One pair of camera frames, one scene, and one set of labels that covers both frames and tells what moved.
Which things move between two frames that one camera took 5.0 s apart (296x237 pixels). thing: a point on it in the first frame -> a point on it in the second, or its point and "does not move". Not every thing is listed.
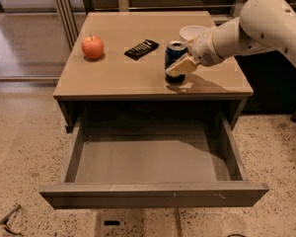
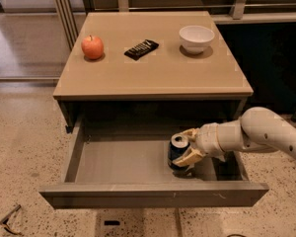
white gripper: [203, 49] -> [208, 139]
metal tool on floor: [3, 222] does not move
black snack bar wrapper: [140, 50] does not move
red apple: [92, 46] does not move
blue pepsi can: [175, 50] -> [177, 144]
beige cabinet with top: [114, 69] does not move
